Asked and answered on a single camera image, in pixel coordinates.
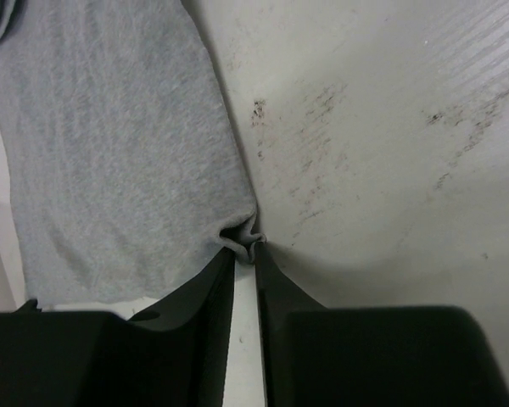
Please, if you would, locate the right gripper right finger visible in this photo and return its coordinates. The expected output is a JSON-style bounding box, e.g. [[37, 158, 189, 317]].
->
[[254, 243, 509, 406]]

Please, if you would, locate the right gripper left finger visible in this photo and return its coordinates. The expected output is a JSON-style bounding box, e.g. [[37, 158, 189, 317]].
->
[[0, 249, 234, 406]]

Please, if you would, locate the grey tank top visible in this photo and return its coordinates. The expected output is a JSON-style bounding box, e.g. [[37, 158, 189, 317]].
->
[[0, 1, 260, 305]]

